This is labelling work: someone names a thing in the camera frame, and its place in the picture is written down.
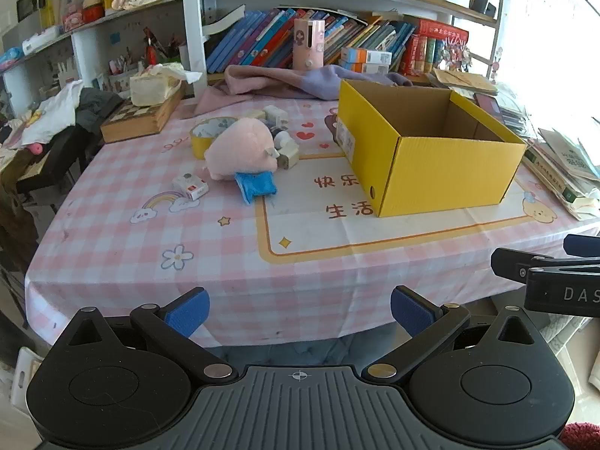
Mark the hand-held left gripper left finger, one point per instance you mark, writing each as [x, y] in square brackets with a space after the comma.
[187, 311]

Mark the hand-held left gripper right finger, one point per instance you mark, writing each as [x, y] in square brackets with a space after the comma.
[412, 309]

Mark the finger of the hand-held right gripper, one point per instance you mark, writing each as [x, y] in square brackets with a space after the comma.
[583, 245]
[511, 265]

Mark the yellow cardboard box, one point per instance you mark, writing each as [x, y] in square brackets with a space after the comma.
[445, 173]

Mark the small white red-label box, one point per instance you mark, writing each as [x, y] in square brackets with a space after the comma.
[190, 187]

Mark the blue plastic bag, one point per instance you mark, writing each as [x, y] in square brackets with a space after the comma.
[255, 186]

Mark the pink plush pig toy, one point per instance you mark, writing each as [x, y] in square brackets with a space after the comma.
[239, 147]

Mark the yellow tape roll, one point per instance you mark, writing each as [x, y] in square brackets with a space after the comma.
[201, 139]

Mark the cream rectangular power adapter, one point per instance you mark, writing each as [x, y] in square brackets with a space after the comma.
[289, 155]

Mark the small white round bottle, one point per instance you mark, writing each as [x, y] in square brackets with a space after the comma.
[282, 139]

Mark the white cube charger plug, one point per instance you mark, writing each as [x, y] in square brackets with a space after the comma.
[274, 116]

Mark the pink checkered tablecloth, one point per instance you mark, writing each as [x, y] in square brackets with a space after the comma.
[140, 262]

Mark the pile of books and papers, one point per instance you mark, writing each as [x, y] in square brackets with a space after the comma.
[562, 168]

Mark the dark red fuzzy cloth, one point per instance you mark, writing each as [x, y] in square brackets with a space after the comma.
[581, 437]

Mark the stack of kraft envelopes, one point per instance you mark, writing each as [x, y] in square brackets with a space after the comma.
[461, 82]

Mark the wooden tray with tissues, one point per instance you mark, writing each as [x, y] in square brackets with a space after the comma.
[136, 124]

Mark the black chair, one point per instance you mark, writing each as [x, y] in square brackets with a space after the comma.
[56, 159]

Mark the cream tissue box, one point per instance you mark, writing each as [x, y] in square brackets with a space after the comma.
[150, 91]

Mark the dark grey cloth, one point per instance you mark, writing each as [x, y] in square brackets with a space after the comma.
[98, 103]

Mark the white printed shirt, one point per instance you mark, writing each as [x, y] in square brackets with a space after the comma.
[56, 112]

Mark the pink and purple blanket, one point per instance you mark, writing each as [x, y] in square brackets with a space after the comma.
[262, 82]

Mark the set of red books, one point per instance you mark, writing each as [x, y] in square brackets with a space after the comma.
[431, 33]

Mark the orange and white carton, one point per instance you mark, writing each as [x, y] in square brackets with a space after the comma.
[361, 68]
[368, 55]

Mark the white bookshelf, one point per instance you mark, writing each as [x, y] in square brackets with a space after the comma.
[192, 33]

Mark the row of colourful books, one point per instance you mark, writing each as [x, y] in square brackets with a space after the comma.
[253, 37]

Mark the red round jar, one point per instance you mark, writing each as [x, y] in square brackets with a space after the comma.
[92, 7]

